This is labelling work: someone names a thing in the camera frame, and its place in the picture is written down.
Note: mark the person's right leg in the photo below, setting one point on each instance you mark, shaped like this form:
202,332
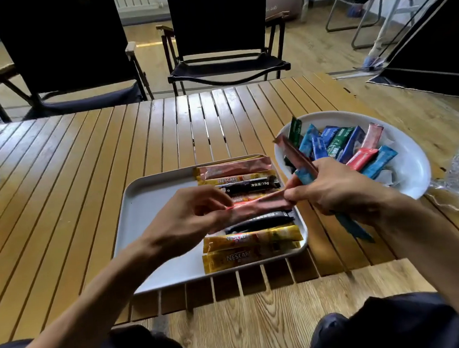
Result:
384,326

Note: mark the person's left hand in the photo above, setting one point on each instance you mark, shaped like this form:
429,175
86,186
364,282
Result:
186,223

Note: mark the small blue bundle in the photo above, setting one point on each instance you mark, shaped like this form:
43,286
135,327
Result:
355,10

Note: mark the person's left forearm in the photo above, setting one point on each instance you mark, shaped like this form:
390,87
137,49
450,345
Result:
85,310

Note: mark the grey rectangular tray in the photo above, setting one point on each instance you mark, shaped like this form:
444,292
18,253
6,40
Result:
149,210

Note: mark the white metal frame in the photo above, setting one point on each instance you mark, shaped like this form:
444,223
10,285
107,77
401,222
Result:
393,8

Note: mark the person's right forearm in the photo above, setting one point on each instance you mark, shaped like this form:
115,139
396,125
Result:
437,250

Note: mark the black folding chair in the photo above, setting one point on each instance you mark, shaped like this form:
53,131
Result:
64,42
217,18

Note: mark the white round bowl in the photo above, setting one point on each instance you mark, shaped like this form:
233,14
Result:
411,165

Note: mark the person's right hand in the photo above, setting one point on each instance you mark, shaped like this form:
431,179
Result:
342,190

